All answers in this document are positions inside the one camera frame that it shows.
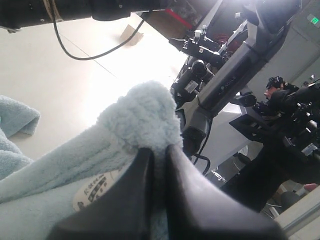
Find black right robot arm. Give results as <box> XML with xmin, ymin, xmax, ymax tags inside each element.
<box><xmin>0</xmin><ymin>0</ymin><xmax>171</xmax><ymax>33</ymax></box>

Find black background robot arms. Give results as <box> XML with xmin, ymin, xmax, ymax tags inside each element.
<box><xmin>169</xmin><ymin>29</ymin><xmax>320</xmax><ymax>213</ymax></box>

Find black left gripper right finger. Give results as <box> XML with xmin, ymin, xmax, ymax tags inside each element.
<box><xmin>165</xmin><ymin>145</ymin><xmax>287</xmax><ymax>240</ymax></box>

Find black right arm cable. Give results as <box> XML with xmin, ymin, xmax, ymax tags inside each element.
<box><xmin>51</xmin><ymin>14</ymin><xmax>146</xmax><ymax>61</ymax></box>

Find light blue fluffy towel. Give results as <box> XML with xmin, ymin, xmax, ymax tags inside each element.
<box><xmin>0</xmin><ymin>81</ymin><xmax>183</xmax><ymax>240</ymax></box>

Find brown cardboard piece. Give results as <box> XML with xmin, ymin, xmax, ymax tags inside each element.
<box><xmin>120</xmin><ymin>24</ymin><xmax>144</xmax><ymax>46</ymax></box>

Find silver robot stand column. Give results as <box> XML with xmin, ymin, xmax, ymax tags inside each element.
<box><xmin>176</xmin><ymin>0</ymin><xmax>301</xmax><ymax>155</ymax></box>

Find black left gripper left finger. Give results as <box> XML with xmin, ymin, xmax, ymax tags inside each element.
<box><xmin>48</xmin><ymin>148</ymin><xmax>155</xmax><ymax>240</ymax></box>

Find white printed care label tag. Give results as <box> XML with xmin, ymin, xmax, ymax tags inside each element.
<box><xmin>72</xmin><ymin>167</ymin><xmax>127</xmax><ymax>212</ymax></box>

